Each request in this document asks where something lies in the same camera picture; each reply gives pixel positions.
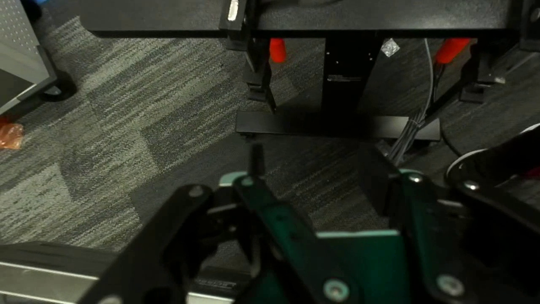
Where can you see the black robot stand base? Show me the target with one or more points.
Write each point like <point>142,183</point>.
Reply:
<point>352,29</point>

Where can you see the grey cabinet with wooden top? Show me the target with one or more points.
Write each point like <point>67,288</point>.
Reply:
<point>24,58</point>

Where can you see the orange object on floor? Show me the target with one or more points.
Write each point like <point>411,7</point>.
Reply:
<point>11,136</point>

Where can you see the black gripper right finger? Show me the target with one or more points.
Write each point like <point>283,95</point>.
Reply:
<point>470,235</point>

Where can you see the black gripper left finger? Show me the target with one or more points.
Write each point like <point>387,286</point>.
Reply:
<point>168,257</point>

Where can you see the red clamp on stand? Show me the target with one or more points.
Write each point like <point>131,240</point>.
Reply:
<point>450,49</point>
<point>277,49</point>

